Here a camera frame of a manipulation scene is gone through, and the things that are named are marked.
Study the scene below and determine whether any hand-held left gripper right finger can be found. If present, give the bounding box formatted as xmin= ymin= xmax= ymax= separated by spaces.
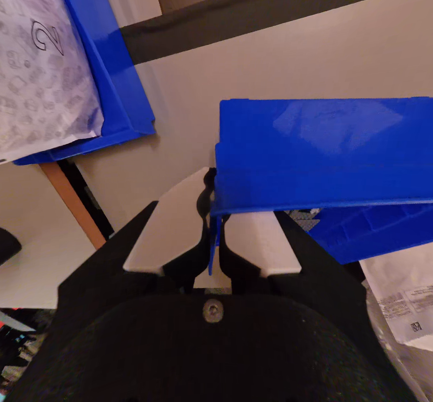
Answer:
xmin=220 ymin=211 xmax=302 ymax=278

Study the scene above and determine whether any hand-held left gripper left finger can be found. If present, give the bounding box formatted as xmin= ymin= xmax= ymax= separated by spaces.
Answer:
xmin=122 ymin=167 xmax=217 ymax=275

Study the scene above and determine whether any blue plastic bin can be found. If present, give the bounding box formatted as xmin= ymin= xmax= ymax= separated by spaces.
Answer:
xmin=208 ymin=96 xmax=433 ymax=276
xmin=13 ymin=0 xmax=156 ymax=166

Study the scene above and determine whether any white paper bag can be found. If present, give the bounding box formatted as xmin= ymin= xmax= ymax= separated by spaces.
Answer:
xmin=359 ymin=250 xmax=433 ymax=402

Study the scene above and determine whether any heap of dark lego parts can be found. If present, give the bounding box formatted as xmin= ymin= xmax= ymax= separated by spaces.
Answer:
xmin=285 ymin=208 xmax=321 ymax=232

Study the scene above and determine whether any black wrist rest pad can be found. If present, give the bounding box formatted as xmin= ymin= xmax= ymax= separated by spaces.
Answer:
xmin=0 ymin=228 xmax=23 ymax=266

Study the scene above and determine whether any printed paper parts bag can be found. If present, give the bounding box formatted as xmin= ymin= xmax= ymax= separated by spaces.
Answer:
xmin=0 ymin=0 xmax=104 ymax=164

